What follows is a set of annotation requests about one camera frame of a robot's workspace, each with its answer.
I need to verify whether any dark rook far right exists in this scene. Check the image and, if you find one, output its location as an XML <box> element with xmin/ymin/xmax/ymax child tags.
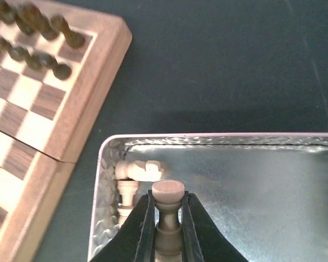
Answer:
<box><xmin>50</xmin><ymin>14</ymin><xmax>85</xmax><ymax>49</ymax></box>

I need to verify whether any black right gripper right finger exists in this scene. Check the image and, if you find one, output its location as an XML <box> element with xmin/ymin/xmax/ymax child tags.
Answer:
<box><xmin>181</xmin><ymin>191</ymin><xmax>248</xmax><ymax>262</ymax></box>

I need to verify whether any dark knight right side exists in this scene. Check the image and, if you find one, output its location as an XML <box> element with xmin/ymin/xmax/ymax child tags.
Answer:
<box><xmin>23</xmin><ymin>3</ymin><xmax>59</xmax><ymax>41</ymax></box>

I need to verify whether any wooden chessboard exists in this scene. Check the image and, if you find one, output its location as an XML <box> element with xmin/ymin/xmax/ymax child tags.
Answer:
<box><xmin>0</xmin><ymin>1</ymin><xmax>132</xmax><ymax>261</ymax></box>

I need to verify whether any dark pawn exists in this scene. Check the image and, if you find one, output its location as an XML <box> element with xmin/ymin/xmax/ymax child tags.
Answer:
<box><xmin>52</xmin><ymin>63</ymin><xmax>72</xmax><ymax>81</ymax></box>
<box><xmin>38</xmin><ymin>53</ymin><xmax>58</xmax><ymax>69</ymax></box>
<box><xmin>25</xmin><ymin>52</ymin><xmax>42</xmax><ymax>70</ymax></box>
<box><xmin>7</xmin><ymin>46</ymin><xmax>29</xmax><ymax>62</ymax></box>

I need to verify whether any light bishop tray corner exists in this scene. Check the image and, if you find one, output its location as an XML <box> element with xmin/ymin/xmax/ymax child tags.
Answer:
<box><xmin>117</xmin><ymin>180</ymin><xmax>139</xmax><ymax>226</ymax></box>

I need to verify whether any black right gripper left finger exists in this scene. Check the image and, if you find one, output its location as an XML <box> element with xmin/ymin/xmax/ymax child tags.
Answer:
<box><xmin>91</xmin><ymin>190</ymin><xmax>155</xmax><ymax>262</ymax></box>

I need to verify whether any light knight in tray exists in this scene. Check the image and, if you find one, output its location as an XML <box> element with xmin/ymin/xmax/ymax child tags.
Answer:
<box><xmin>115</xmin><ymin>160</ymin><xmax>165</xmax><ymax>182</ymax></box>

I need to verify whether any pink plastic tray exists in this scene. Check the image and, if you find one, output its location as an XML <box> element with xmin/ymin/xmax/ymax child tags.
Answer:
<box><xmin>87</xmin><ymin>133</ymin><xmax>328</xmax><ymax>261</ymax></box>

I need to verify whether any light rook piece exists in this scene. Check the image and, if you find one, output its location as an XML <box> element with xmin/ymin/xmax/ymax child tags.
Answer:
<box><xmin>152</xmin><ymin>180</ymin><xmax>185</xmax><ymax>261</ymax></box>

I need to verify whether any dark bishop right side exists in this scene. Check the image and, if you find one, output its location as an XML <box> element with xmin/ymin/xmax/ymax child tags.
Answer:
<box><xmin>13</xmin><ymin>1</ymin><xmax>35</xmax><ymax>35</ymax></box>

